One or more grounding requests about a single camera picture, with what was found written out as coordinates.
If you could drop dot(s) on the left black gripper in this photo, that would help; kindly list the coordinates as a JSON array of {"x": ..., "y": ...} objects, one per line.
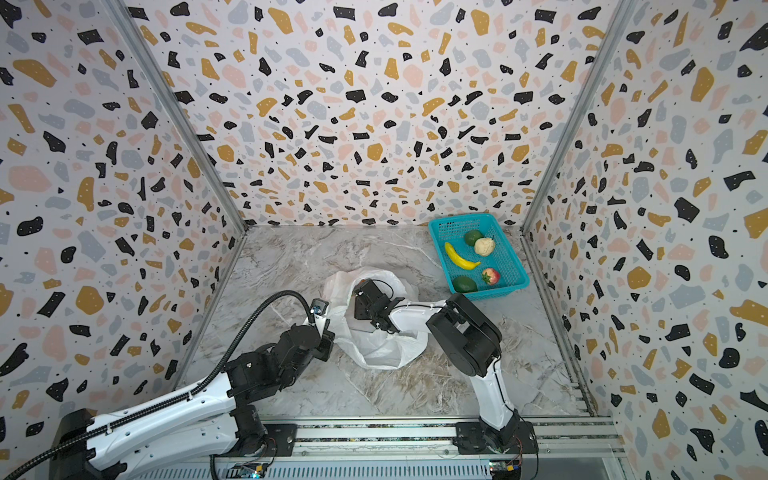
[{"x": 327, "y": 341}]

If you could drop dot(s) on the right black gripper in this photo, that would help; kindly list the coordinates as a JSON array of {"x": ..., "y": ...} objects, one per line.
[{"x": 372, "y": 307}]

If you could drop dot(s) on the white plastic bag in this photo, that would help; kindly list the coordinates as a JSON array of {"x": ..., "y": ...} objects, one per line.
[{"x": 369, "y": 347}]

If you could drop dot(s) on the green mango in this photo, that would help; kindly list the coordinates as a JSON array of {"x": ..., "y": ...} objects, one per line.
[{"x": 464, "y": 284}]

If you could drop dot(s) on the teal plastic basket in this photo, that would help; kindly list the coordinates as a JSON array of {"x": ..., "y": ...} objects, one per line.
[{"x": 476, "y": 257}]

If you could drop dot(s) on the red apple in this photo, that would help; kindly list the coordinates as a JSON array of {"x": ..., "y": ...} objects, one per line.
[{"x": 490, "y": 276}]

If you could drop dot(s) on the pale white fruit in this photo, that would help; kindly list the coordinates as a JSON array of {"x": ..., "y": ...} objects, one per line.
[{"x": 485, "y": 247}]

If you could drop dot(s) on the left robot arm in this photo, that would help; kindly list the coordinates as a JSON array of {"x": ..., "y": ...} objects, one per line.
[{"x": 218, "y": 418}]

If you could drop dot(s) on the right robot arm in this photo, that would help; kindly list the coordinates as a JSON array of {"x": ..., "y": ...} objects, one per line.
[{"x": 472, "y": 343}]

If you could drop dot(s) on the green round fruit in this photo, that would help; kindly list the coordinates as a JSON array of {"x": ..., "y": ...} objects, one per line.
[{"x": 471, "y": 237}]

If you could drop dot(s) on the yellow banana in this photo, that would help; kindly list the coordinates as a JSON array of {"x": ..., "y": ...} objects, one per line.
[{"x": 458, "y": 260}]

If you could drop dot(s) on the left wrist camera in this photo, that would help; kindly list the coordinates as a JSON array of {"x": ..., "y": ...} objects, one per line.
[{"x": 319, "y": 307}]

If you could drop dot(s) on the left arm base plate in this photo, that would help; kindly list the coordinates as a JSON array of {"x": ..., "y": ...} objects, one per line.
[{"x": 275, "y": 440}]

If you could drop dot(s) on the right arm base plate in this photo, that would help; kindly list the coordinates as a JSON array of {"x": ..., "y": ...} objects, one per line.
[{"x": 479, "y": 438}]

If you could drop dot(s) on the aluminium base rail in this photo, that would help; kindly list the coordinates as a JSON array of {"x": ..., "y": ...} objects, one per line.
[{"x": 420, "y": 448}]

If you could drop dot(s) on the left aluminium corner post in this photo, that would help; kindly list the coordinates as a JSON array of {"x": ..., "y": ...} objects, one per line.
[{"x": 120, "y": 17}]

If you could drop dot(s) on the aluminium corner post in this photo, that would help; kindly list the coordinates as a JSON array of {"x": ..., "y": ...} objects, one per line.
[
  {"x": 120, "y": 17},
  {"x": 616, "y": 26}
]

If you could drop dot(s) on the right aluminium corner post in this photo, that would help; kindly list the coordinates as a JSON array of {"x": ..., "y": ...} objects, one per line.
[{"x": 616, "y": 26}]

